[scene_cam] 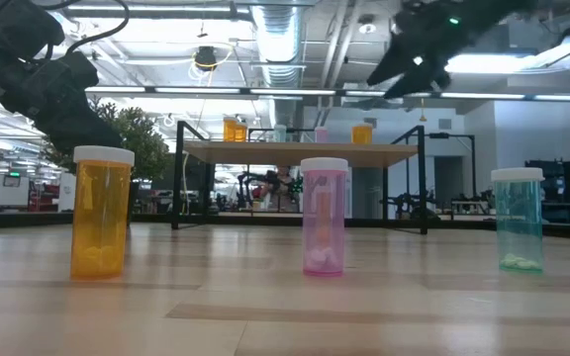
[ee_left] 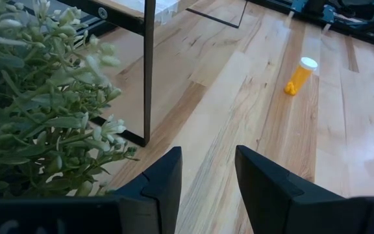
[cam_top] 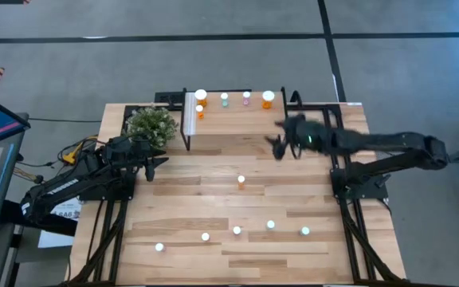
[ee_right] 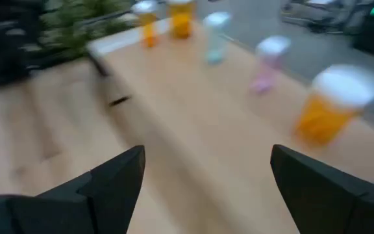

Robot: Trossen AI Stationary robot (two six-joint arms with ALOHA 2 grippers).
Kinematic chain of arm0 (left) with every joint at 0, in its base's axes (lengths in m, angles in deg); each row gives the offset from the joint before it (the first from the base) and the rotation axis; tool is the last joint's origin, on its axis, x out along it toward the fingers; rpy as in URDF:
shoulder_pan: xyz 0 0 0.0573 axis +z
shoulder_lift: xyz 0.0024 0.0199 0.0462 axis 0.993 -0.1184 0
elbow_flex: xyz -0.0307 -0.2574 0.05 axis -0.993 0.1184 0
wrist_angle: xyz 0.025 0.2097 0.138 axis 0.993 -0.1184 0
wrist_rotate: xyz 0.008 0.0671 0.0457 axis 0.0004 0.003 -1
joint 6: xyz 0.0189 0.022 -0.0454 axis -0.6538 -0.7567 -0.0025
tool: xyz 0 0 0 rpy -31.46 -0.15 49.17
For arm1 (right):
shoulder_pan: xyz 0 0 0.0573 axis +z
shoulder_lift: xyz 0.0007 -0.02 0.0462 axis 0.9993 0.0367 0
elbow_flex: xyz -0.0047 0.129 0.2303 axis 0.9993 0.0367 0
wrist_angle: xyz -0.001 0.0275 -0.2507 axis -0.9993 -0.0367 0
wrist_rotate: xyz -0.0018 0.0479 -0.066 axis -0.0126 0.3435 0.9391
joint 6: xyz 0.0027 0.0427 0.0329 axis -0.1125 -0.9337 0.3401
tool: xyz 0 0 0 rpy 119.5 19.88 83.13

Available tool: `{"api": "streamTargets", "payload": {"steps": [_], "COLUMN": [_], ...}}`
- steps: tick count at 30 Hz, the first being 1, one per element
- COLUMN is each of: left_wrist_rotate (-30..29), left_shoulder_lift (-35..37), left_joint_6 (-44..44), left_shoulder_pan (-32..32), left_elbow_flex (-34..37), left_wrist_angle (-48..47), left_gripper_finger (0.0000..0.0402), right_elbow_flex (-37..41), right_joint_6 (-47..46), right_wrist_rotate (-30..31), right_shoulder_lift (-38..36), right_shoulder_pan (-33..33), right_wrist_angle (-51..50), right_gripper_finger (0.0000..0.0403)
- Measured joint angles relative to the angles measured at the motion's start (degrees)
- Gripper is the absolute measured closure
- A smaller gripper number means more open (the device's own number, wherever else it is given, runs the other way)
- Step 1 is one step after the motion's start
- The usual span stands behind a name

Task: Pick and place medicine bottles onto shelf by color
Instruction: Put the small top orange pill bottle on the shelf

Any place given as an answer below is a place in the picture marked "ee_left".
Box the black aluminium mounting frame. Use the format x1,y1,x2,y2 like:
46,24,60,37
248,0,374,52

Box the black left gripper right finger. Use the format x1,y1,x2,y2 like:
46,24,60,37
235,145,353,234

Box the small orange pill bottle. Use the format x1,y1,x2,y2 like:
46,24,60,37
283,57,319,97

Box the green potted plant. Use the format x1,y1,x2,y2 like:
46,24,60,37
0,0,139,199

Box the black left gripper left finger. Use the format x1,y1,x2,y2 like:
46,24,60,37
115,146,183,234

